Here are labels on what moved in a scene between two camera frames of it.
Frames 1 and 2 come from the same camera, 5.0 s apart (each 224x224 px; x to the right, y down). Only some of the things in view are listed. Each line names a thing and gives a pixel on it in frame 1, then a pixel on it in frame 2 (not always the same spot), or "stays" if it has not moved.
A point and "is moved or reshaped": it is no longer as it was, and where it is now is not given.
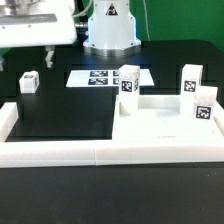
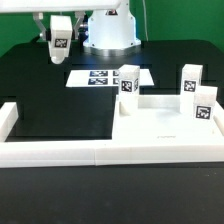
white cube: x=191 y=77 stays
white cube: x=29 y=82 is moved or reshaped
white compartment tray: x=160 y=120 stays
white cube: x=128 y=89 stays
